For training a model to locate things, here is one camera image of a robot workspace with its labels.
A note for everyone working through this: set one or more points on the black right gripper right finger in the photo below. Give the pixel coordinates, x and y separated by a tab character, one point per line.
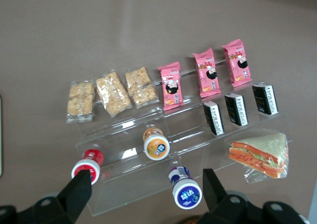
218	199

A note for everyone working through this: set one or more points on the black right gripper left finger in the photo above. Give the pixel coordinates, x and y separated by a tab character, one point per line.
74	199

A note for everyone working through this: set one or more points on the blue gum bottle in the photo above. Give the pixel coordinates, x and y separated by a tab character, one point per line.
187	194

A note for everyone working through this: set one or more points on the red gum bottle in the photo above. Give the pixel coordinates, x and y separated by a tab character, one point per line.
92	157

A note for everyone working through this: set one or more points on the orange gum bottle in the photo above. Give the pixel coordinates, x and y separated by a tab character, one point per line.
156	146

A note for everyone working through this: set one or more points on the wrapped triangle sandwich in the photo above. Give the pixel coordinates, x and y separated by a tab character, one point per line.
262	154

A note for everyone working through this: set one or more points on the black white small box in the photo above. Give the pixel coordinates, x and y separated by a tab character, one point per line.
214	118
265	98
236	109

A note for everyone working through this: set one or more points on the clear acrylic stepped display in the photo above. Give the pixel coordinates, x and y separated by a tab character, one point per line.
128	134

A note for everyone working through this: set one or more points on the clear rice cracker pack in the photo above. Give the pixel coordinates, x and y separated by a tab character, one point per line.
80	101
141	87
112	94

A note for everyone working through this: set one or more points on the pink snack pack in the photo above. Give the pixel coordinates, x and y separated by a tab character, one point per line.
172	86
206	72
237	65

